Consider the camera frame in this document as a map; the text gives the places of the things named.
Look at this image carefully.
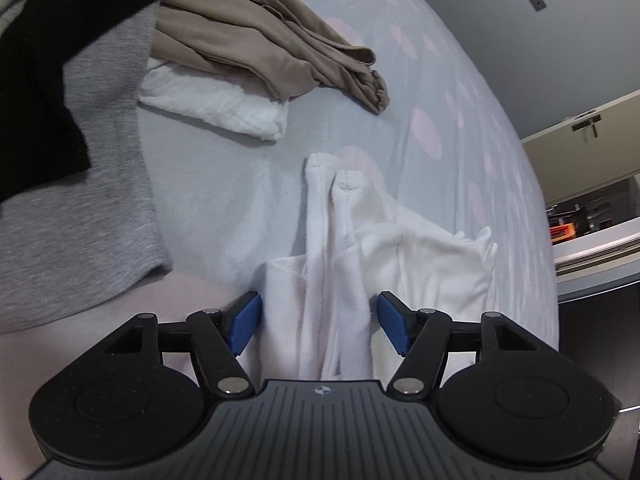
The white long sleeve shirt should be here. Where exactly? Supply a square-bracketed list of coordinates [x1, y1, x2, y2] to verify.
[257, 153, 498, 384]

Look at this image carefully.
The small white cloth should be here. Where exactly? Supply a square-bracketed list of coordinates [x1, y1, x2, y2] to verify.
[139, 58, 288, 142]

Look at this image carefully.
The grey garment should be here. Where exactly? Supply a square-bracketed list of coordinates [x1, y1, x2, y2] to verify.
[1, 0, 169, 333]

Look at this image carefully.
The cream room door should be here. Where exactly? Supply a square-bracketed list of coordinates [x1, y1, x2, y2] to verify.
[522, 91, 640, 205]

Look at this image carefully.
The beige brown garment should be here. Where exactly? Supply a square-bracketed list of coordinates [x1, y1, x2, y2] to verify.
[151, 0, 390, 115]

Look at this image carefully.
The black garment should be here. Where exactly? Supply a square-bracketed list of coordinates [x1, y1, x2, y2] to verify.
[1, 0, 157, 200]

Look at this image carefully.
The polka dot bed sheet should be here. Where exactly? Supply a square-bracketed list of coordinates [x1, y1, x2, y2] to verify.
[1, 0, 559, 479]

